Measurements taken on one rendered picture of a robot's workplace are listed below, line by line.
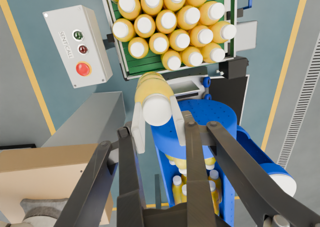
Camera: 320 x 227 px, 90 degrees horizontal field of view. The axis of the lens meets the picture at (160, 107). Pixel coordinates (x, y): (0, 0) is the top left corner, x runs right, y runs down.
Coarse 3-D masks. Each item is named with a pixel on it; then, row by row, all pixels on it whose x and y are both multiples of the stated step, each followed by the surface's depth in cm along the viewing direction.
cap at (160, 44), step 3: (156, 39) 45; (159, 39) 45; (162, 39) 46; (156, 42) 46; (159, 42) 46; (162, 42) 46; (165, 42) 46; (156, 45) 46; (159, 45) 46; (162, 45) 46; (165, 45) 46; (156, 48) 46; (159, 48) 46; (162, 48) 46; (165, 48) 46; (159, 51) 47
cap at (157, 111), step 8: (152, 96) 22; (160, 96) 22; (144, 104) 21; (152, 104) 20; (160, 104) 20; (168, 104) 20; (144, 112) 20; (152, 112) 21; (160, 112) 21; (168, 112) 21; (152, 120) 21; (160, 120) 21; (168, 120) 21
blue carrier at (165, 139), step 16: (192, 112) 56; (208, 112) 54; (224, 112) 52; (160, 128) 50; (160, 144) 49; (176, 144) 44; (160, 160) 59; (208, 176) 83; (224, 176) 50; (224, 192) 53; (224, 208) 57
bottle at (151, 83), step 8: (152, 72) 34; (144, 80) 27; (152, 80) 25; (160, 80) 25; (144, 88) 24; (152, 88) 23; (160, 88) 23; (168, 88) 24; (136, 96) 25; (144, 96) 23; (168, 96) 23
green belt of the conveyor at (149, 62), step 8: (208, 0) 58; (216, 0) 58; (120, 16) 58; (128, 56) 64; (152, 56) 69; (128, 64) 65; (136, 64) 65; (144, 64) 71; (152, 64) 66; (160, 64) 66; (184, 64) 66; (208, 64) 68; (144, 72) 67; (168, 72) 69
